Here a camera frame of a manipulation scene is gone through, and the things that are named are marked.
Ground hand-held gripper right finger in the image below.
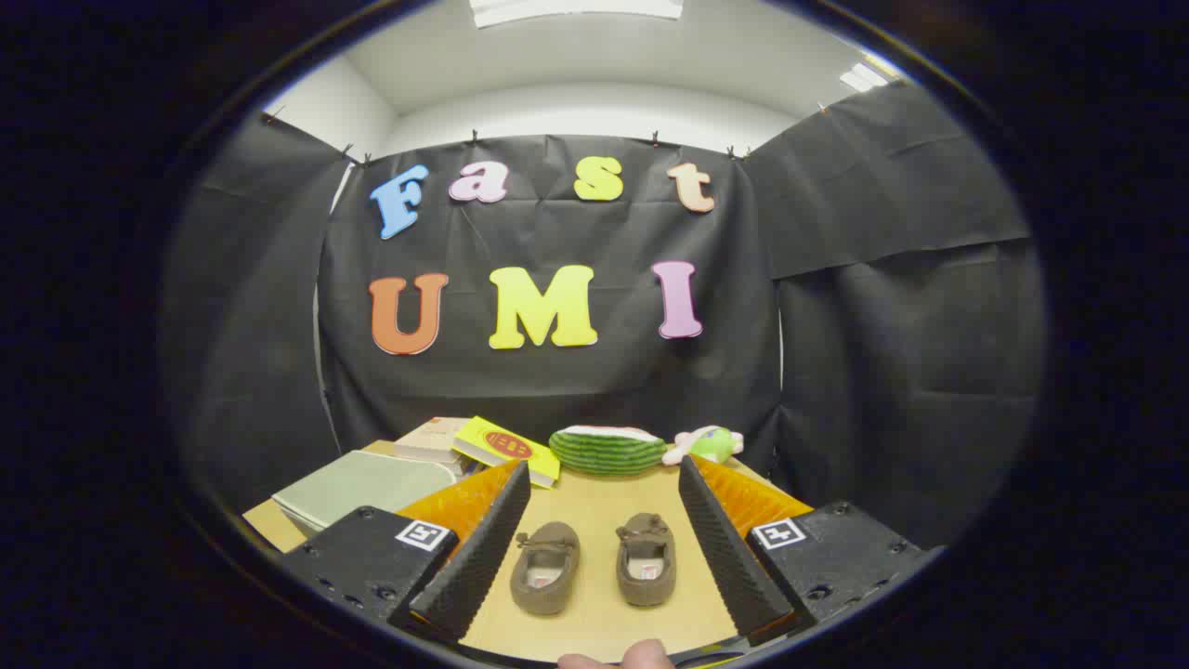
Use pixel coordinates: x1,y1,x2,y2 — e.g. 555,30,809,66
678,453,944,644

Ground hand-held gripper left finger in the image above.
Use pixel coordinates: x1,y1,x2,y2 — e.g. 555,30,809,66
281,460,532,644

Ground brown fuzzy shoe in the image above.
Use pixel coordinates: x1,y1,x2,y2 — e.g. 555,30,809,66
509,521,581,616
615,512,677,608

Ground pale green storage box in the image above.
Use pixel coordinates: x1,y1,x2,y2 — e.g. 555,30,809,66
271,451,461,537

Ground pink and green plush toy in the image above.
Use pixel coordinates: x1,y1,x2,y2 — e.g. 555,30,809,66
661,426,745,466

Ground yellow book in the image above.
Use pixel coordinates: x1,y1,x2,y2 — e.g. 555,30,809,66
451,415,561,489

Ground beige book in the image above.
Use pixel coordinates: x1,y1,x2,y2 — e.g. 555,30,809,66
393,417,475,466

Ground watermelon slice plush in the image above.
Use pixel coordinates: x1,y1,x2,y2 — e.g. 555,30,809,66
548,426,667,477

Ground black backdrop cloth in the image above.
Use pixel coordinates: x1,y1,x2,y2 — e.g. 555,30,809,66
160,82,1049,549

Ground small ceiling light panel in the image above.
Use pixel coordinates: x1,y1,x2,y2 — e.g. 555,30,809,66
839,62,890,94

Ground long ceiling light panel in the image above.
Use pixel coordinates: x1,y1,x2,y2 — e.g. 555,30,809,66
469,0,684,29

